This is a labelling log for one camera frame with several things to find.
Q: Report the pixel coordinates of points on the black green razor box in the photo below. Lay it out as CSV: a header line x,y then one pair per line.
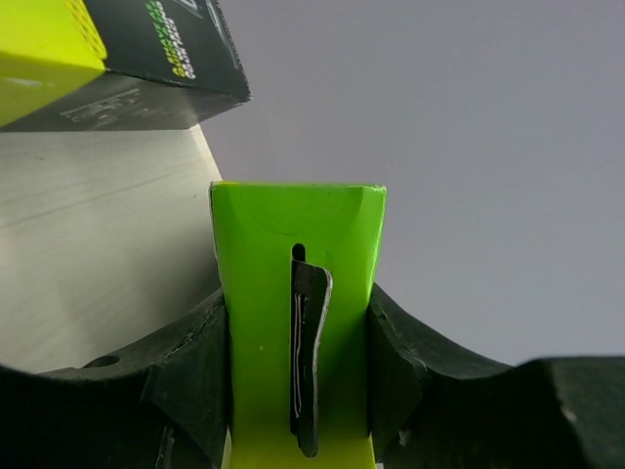
x,y
297,264

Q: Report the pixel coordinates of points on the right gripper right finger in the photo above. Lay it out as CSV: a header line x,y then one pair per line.
x,y
436,404

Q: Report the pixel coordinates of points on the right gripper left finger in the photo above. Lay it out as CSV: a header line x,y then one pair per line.
x,y
160,402

